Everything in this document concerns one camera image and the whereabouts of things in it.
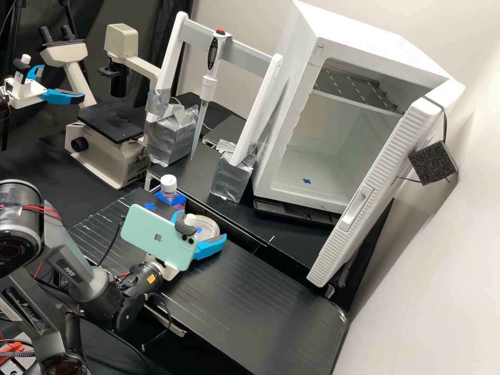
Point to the white incubator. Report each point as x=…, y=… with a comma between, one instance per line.
x=351, y=50

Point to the small bottle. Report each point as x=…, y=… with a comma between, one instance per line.
x=169, y=185

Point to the blue bottle holder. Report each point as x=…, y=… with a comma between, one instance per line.
x=179, y=202

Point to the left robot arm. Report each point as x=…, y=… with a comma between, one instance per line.
x=3, y=102

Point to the cream microscope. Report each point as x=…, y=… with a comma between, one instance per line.
x=107, y=144

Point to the petri dish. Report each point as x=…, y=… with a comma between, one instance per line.
x=207, y=227

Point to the black platform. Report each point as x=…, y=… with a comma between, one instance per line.
x=203, y=172
x=242, y=297
x=226, y=131

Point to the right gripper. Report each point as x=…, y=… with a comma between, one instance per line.
x=168, y=271

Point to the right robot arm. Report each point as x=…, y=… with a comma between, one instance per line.
x=90, y=279

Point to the right wrist camera phone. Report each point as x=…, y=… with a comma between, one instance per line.
x=152, y=234

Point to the incubator door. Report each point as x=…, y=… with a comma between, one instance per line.
x=375, y=195

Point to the pipette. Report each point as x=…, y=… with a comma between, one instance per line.
x=213, y=54

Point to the white pipette stand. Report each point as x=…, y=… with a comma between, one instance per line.
x=250, y=58

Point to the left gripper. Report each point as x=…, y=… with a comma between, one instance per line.
x=25, y=93

